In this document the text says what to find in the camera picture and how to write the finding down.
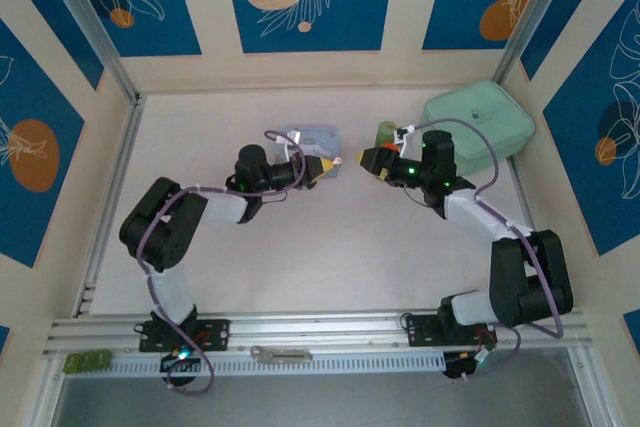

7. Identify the green cylinder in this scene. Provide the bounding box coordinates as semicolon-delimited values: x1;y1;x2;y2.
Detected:
375;119;400;147

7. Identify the mint green zip case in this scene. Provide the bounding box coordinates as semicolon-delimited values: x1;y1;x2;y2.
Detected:
418;79;536;177

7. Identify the black controller box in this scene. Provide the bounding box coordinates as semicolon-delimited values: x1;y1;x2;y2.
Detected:
158;349;204;389
442;349;499;382

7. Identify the green circuit board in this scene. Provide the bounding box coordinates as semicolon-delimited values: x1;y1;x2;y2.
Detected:
64;350;112;374

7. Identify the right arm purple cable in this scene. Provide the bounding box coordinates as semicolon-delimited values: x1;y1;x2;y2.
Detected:
412;118;565;382

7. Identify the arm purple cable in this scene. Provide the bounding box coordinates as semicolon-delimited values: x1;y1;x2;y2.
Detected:
412;118;565;382
135;129;307;397

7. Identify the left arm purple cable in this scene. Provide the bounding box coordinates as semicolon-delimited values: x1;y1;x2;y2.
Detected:
135;129;307;397

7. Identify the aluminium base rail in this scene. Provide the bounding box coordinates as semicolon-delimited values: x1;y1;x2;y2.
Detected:
42;309;596;356

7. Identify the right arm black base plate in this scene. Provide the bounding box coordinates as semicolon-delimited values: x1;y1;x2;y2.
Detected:
402;313;499;348

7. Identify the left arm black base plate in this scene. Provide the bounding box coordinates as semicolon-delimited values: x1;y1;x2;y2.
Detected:
138;317;231;353

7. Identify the aluminium frame post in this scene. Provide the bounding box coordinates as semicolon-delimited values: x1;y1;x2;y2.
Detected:
492;0;581;86
37;0;141;103

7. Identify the white slotted cable duct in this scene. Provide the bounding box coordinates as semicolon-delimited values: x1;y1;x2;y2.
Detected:
107;352;446;377

